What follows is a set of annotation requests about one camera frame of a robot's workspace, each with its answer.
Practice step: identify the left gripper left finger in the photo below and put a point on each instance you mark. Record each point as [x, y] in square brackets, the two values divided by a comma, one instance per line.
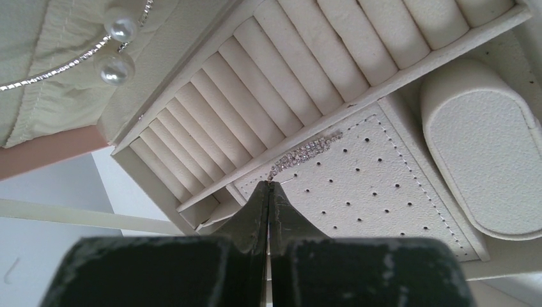
[247, 229]

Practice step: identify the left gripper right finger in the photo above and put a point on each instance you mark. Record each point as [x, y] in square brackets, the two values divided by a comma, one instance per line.
[286, 223]

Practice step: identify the pink jewelry box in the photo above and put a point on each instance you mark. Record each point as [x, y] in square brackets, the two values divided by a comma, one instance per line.
[378, 118]

